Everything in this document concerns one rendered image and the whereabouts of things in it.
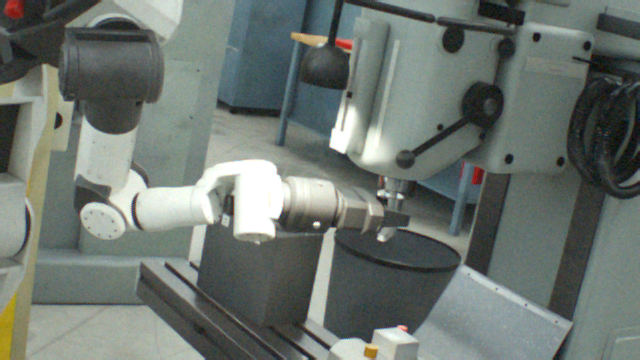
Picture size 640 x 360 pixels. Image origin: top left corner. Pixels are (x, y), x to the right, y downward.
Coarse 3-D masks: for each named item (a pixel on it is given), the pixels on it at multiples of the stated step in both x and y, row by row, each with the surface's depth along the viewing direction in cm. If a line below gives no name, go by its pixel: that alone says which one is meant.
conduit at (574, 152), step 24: (600, 96) 167; (624, 96) 161; (576, 120) 167; (600, 120) 164; (624, 120) 176; (576, 144) 167; (600, 144) 162; (576, 168) 169; (600, 168) 163; (624, 168) 173; (624, 192) 168
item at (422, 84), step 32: (384, 0) 165; (416, 0) 159; (448, 0) 159; (480, 0) 162; (416, 32) 159; (448, 32) 159; (480, 32) 164; (384, 64) 164; (416, 64) 160; (448, 64) 162; (480, 64) 165; (384, 96) 163; (416, 96) 161; (448, 96) 163; (384, 128) 163; (416, 128) 162; (480, 128) 169; (352, 160) 170; (384, 160) 164; (416, 160) 165; (448, 160) 169
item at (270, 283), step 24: (216, 240) 210; (240, 240) 204; (288, 240) 198; (312, 240) 202; (216, 264) 209; (240, 264) 204; (264, 264) 199; (288, 264) 200; (312, 264) 204; (216, 288) 209; (240, 288) 204; (264, 288) 199; (288, 288) 201; (312, 288) 206; (240, 312) 204; (264, 312) 199; (288, 312) 203
